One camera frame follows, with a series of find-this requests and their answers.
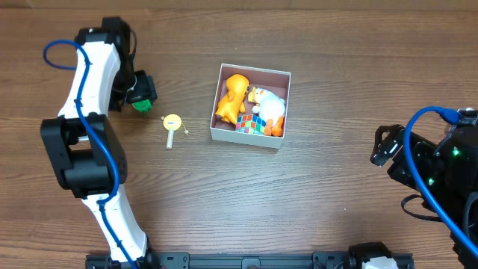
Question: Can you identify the green round lid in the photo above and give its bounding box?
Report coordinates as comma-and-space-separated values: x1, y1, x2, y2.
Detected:
131, 99, 152, 113

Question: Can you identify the orange dinosaur toy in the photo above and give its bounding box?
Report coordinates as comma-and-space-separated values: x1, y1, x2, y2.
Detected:
215, 74, 250, 125

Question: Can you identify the multicoloured puzzle cube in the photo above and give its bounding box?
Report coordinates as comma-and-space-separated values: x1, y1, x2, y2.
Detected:
235, 114, 266, 135

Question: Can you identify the white plush duck toy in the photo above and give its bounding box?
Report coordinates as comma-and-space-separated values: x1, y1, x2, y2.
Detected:
247, 87, 285, 137

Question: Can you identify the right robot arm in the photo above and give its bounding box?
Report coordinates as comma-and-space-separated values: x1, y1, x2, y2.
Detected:
370, 125, 477, 244

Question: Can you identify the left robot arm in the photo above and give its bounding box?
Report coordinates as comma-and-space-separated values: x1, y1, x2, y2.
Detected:
40, 16, 162, 268

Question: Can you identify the white cardboard box maroon inside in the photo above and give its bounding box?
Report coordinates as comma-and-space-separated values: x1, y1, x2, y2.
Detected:
210, 64, 291, 149

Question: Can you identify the blue right cable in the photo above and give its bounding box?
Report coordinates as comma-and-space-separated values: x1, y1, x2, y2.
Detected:
402, 105, 478, 259

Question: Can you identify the blue cable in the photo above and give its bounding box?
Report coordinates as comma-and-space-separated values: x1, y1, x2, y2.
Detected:
402, 105, 478, 259
42, 39, 140, 269

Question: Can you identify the blue left cable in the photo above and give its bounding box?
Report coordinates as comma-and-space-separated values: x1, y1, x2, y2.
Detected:
42, 39, 140, 269

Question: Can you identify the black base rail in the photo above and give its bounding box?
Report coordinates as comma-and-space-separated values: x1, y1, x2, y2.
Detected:
84, 241, 415, 269

